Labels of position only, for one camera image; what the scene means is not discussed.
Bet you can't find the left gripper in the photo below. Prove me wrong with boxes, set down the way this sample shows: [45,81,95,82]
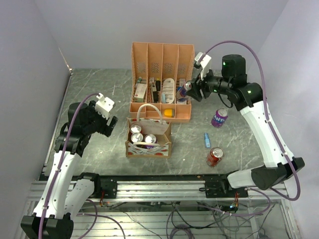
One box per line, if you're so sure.
[83,100,117,136]

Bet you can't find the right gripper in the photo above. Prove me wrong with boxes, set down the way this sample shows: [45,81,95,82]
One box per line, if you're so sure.
[186,65,232,101]

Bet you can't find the Red Bull can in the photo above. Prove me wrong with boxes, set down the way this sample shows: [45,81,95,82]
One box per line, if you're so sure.
[180,82,191,96]

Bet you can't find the black and yellow can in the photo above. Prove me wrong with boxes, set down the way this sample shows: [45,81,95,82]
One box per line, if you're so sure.
[131,132,144,143]

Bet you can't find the purple Fanta can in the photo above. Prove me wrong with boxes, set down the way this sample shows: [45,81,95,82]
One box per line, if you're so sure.
[144,134,157,143]
[211,108,228,127]

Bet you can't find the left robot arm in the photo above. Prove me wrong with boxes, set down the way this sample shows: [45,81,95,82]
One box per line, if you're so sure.
[20,93,118,239]

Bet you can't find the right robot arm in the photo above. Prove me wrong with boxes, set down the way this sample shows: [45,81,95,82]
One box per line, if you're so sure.
[187,52,305,197]

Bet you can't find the white oval pack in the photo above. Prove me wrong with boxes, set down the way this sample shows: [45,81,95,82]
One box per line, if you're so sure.
[161,78,175,104]

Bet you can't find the yellow tape measure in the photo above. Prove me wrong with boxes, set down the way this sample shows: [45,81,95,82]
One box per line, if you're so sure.
[163,109,174,118]

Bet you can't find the red and white box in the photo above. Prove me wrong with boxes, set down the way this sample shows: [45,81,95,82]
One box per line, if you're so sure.
[134,83,147,103]

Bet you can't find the black items in organizer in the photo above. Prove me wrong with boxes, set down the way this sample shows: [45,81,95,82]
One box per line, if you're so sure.
[149,77,161,103]

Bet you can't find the peach plastic file organizer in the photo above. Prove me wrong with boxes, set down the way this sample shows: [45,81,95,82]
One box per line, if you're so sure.
[129,42,194,123]

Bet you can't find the small blue tube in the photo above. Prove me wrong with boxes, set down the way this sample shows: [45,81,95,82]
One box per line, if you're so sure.
[204,133,211,148]

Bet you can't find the red cola can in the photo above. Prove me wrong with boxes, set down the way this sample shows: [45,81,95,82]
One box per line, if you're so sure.
[206,147,224,167]

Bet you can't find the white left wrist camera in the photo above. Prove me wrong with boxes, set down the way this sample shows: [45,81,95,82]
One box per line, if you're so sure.
[95,93,115,120]

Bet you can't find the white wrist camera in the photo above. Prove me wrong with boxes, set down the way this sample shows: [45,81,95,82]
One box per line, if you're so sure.
[95,93,115,120]
[194,52,212,80]

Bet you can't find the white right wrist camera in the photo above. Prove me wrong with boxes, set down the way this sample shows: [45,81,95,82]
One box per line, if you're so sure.
[194,52,212,80]

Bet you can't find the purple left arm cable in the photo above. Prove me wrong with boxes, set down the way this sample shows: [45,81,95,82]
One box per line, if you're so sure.
[37,92,103,239]

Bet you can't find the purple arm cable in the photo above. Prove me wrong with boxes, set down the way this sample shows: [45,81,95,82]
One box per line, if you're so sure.
[199,40,301,218]
[37,92,103,239]

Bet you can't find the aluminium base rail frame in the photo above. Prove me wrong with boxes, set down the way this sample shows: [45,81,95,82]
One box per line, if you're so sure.
[21,171,288,239]

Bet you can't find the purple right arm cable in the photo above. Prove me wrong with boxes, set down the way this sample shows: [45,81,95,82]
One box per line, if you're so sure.
[199,40,301,218]

